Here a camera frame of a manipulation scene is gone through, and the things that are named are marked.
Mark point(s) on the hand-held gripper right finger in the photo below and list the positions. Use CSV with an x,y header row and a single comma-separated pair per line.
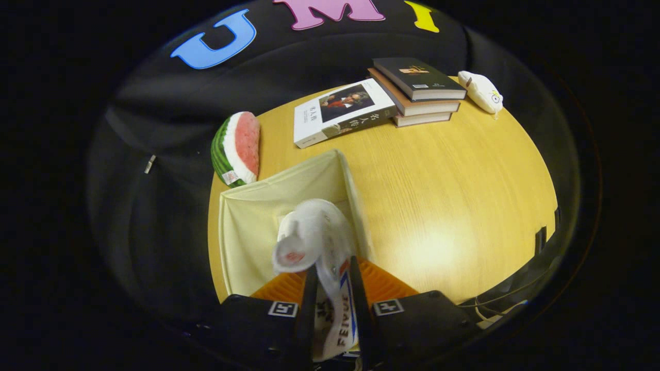
x,y
361,319

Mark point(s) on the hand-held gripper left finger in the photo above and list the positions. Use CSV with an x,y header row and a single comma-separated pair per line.
x,y
307,319

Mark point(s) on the white canvas shoe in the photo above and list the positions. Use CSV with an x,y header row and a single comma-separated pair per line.
x,y
317,232

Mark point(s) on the cream fabric storage box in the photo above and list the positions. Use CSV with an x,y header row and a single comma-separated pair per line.
x,y
252,221

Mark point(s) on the watermelon slice plush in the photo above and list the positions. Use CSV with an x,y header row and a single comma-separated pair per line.
x,y
240,149

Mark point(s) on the white portrait cover book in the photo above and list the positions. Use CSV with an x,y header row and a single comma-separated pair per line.
x,y
340,113

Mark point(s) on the thin brown book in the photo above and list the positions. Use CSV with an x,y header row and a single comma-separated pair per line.
x,y
425,119

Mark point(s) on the silver cloth clip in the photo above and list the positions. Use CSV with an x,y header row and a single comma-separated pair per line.
x,y
149,164

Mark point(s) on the brown cover book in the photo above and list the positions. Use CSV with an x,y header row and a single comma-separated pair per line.
x,y
433,107

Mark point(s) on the white plush pouch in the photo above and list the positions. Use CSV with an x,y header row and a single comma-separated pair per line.
x,y
482,93

